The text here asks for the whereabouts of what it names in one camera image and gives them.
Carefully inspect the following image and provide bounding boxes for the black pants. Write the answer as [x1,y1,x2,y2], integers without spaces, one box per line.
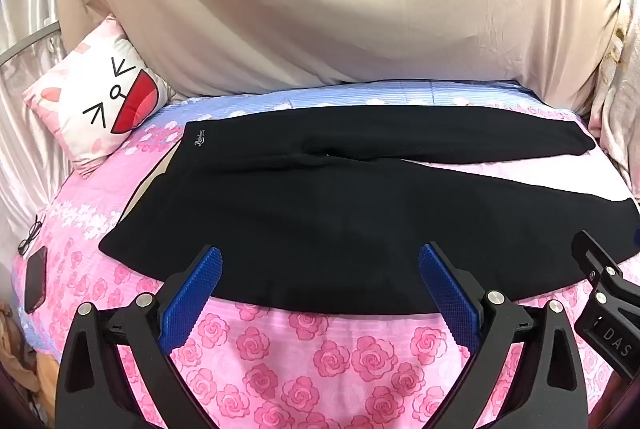
[98,105,640,315]

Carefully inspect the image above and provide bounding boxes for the pale patterned cloth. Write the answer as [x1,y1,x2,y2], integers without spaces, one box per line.
[586,0,640,202]

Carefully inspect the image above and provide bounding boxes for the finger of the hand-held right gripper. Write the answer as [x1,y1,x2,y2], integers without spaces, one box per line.
[571,230,640,310]

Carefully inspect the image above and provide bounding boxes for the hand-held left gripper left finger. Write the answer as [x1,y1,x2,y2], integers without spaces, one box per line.
[54,245,224,429]

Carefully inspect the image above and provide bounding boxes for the pink floral bed sheet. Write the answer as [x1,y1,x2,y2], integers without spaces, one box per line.
[11,79,640,429]

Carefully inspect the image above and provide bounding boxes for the black smartphone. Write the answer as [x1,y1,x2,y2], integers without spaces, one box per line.
[23,245,48,314]

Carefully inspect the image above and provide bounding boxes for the grey metal rail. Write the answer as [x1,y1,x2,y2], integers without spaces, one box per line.
[0,28,63,66]

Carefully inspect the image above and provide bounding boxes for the black eyeglasses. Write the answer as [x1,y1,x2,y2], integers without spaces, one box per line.
[17,215,46,255]

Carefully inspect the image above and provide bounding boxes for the cartoon face pillow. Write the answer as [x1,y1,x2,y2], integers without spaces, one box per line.
[22,15,173,180]

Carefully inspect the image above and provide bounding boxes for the orange brown cloth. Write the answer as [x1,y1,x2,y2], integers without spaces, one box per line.
[0,301,58,405]

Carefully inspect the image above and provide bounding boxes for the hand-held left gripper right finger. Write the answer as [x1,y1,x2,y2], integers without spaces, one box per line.
[418,242,589,429]

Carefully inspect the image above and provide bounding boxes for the white satin curtain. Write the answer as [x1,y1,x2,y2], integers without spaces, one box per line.
[0,0,76,255]

